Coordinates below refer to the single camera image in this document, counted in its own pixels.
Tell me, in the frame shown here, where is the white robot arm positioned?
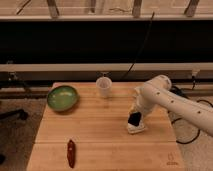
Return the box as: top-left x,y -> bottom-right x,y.
127,75 -> 213,137

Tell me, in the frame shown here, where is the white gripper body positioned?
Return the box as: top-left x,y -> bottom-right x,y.
129,95 -> 153,117

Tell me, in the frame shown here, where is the black floor cable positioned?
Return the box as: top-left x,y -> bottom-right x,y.
169,85 -> 213,145

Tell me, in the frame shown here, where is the white plastic cup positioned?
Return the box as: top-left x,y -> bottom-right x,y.
96,77 -> 112,98

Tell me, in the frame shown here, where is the black chair base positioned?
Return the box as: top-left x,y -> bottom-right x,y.
0,109 -> 28,120

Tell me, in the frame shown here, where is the red chili pepper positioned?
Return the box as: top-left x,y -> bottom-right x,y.
67,140 -> 75,168

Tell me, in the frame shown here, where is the green bowl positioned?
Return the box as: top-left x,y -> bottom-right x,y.
47,85 -> 79,112

